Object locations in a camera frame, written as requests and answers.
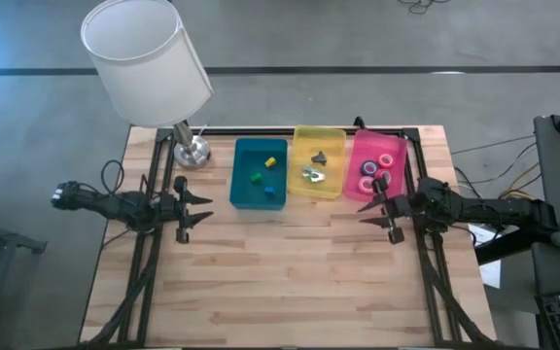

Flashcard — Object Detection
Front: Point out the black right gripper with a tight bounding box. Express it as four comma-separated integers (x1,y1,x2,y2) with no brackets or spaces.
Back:
357,177,417,246

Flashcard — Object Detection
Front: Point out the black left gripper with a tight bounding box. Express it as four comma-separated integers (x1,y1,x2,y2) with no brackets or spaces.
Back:
157,175,215,245

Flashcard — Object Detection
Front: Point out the pink plastic bin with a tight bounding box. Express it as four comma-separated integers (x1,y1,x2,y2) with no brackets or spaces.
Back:
342,128,409,203

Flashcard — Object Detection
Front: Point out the blue plastic bin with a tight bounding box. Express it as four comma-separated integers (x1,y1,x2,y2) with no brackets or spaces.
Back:
228,137,290,211

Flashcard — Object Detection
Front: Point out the yellow plastic bin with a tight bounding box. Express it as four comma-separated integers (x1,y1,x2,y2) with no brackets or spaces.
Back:
287,124,348,200

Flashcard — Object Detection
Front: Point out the white paper sheet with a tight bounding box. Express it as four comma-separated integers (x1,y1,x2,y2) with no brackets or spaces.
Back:
469,223,503,289

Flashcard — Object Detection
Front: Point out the silver lamp white shade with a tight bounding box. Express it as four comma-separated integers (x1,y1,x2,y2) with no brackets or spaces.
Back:
80,0,216,170

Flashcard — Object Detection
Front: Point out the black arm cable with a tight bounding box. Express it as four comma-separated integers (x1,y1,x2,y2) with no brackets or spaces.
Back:
100,158,125,195

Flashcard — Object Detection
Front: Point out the grey cable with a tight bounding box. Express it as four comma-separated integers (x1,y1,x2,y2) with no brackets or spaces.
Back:
449,134,537,156

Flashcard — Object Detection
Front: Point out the yellow cable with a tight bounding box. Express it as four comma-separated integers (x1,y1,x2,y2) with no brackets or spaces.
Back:
498,162,542,200

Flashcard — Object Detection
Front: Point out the black floor cable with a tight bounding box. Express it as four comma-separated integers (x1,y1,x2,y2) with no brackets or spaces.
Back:
396,0,451,15

